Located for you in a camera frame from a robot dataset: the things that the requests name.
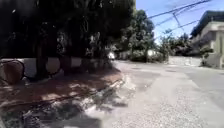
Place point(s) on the low pale wall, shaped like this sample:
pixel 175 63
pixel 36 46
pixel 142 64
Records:
pixel 183 61

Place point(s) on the pale multi-storey building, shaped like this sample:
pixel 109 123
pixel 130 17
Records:
pixel 210 36

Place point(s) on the green trees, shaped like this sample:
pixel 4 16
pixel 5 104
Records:
pixel 140 36

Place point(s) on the large dark trees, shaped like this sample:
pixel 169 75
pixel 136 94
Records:
pixel 66 30

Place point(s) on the low white painted wall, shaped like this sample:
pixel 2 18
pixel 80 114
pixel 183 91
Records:
pixel 30 66

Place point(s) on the grey asphalt road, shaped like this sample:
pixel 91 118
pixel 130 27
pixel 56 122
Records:
pixel 173 96

